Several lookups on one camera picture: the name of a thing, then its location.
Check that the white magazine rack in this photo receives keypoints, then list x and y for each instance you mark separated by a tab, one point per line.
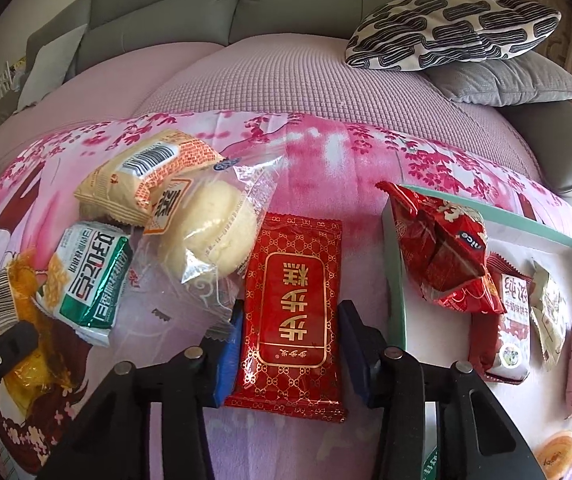
8	80

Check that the beige brick-print snack packet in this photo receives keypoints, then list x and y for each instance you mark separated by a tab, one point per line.
131	175

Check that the red crinkled snack packet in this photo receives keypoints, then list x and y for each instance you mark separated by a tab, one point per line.
440	250

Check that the black white patterned pillow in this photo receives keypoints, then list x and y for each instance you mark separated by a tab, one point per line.
445	30

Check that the grey sofa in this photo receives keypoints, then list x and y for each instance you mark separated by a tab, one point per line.
291	5

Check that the pale white snack packet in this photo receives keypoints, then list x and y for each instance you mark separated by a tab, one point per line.
550	315

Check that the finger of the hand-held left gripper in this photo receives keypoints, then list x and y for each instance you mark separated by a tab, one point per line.
1	355

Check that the dark grey pillow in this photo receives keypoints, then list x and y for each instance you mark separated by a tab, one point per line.
505	82

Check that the clear bun packet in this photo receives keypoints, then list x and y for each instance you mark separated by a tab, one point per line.
216	230

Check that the light grey pillow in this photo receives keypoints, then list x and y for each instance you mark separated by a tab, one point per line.
51	70

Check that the pink waffle sofa cover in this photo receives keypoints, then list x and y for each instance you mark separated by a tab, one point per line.
266	85

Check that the red gold-print packet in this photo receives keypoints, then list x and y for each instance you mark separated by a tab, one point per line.
291	310

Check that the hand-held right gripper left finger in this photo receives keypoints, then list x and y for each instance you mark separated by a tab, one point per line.
228	355

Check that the red white biscuit packet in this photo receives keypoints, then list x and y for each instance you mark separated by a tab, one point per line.
513	340

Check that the teal cardboard tray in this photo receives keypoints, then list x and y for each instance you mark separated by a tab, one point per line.
550	410

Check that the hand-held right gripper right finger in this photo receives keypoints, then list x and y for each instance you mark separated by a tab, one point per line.
353	355

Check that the golden transparent snack packet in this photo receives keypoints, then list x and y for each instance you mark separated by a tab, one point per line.
26	370

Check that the green white cracker packet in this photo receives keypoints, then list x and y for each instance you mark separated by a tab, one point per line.
91	285

